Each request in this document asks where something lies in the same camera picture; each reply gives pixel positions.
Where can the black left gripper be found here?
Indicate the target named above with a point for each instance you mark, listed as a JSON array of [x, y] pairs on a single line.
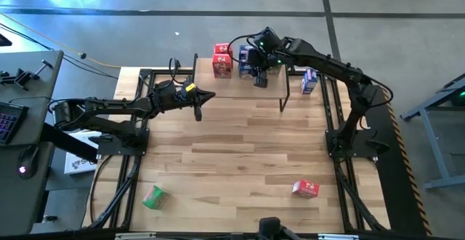
[[165, 97]]

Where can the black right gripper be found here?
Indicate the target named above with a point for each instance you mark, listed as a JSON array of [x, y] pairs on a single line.
[[267, 41]]

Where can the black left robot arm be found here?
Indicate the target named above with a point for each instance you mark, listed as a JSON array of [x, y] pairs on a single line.
[[109, 105]]

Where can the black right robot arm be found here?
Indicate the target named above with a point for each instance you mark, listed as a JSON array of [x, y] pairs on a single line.
[[327, 65]]

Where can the black round plug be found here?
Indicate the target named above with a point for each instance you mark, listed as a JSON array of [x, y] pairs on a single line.
[[83, 55]]

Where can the white printed box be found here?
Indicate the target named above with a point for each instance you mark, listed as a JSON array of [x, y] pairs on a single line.
[[78, 160]]

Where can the black diagonal bar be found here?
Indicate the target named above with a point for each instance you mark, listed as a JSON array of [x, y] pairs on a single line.
[[65, 142]]

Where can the grey desk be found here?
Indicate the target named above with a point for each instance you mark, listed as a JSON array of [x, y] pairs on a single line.
[[43, 87]]

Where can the black platform with hazard stripes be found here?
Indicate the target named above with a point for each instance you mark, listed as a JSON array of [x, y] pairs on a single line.
[[399, 182]]

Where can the black desk clamp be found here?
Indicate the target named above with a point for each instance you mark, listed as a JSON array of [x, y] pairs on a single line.
[[22, 76]]

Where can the grey metal stand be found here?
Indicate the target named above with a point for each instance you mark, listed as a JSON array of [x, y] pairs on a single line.
[[432, 149]]

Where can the black computer mouse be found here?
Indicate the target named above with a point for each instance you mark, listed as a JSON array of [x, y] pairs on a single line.
[[29, 158]]

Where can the backlit black keyboard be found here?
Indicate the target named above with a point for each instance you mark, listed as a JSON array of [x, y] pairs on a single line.
[[9, 121]]

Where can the small black clip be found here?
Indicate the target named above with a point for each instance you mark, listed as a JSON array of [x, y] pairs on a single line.
[[49, 218]]

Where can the black device with green light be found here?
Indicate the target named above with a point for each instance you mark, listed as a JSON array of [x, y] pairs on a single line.
[[459, 100]]

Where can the flat black object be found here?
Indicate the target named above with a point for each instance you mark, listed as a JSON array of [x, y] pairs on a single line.
[[5, 40]]

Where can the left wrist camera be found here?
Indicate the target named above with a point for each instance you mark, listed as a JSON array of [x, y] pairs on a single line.
[[189, 89]]

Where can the wooden shelf with black frame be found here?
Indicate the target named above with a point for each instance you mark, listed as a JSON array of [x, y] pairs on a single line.
[[232, 87]]

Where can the black aluminium rig frame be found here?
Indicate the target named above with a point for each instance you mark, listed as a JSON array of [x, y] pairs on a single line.
[[183, 72]]

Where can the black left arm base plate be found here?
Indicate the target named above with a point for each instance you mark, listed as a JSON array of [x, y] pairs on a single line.
[[109, 149]]

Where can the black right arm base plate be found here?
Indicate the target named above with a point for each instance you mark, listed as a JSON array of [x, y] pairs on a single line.
[[378, 147]]

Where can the silver bracket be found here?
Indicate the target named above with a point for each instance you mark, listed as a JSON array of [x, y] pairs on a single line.
[[134, 236], [338, 237]]

